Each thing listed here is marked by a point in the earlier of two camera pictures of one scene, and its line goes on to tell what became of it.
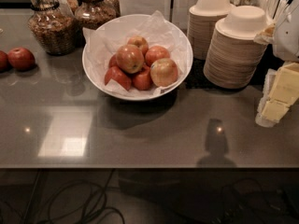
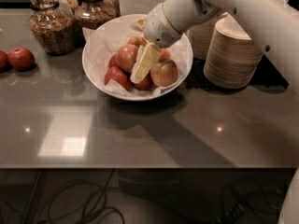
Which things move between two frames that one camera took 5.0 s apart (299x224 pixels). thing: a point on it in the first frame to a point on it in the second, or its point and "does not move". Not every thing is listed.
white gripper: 288,37 to 158,26
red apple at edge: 5,65 does not move
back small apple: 140,42 does not move
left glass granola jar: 57,31 does not move
